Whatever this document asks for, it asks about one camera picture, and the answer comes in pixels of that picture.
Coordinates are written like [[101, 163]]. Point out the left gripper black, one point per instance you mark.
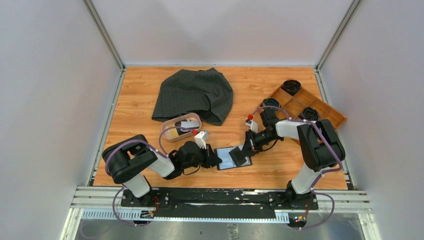
[[211, 159]]

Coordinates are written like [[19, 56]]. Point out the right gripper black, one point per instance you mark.
[[251, 147]]

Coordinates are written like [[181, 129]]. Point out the black leather card holder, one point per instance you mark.
[[226, 160]]

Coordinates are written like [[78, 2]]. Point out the pink oval tray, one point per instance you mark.
[[181, 127]]

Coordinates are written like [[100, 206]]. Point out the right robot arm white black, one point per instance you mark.
[[321, 149]]

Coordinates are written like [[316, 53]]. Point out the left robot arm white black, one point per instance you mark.
[[125, 161]]

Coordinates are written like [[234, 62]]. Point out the grey credit card stack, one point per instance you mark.
[[190, 124]]

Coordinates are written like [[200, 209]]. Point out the black round part left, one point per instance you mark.
[[272, 103]]

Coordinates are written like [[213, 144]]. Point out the black round part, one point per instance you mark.
[[309, 114], [272, 103], [291, 86]]

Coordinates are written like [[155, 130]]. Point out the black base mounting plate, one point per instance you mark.
[[218, 203]]

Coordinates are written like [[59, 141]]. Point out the dark grey dotted cloth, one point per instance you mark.
[[206, 93]]

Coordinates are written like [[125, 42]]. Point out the orange compartment tray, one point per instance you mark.
[[292, 99]]

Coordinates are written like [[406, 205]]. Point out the black round part right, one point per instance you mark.
[[309, 114]]

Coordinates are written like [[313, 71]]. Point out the black round part top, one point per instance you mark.
[[291, 86]]

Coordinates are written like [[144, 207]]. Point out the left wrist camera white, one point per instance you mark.
[[201, 139]]

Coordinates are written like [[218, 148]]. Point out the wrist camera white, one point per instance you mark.
[[253, 126], [201, 139]]

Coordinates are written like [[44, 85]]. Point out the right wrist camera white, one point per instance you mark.
[[253, 126]]

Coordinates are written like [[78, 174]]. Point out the aluminium frame rail front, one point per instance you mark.
[[104, 203]]

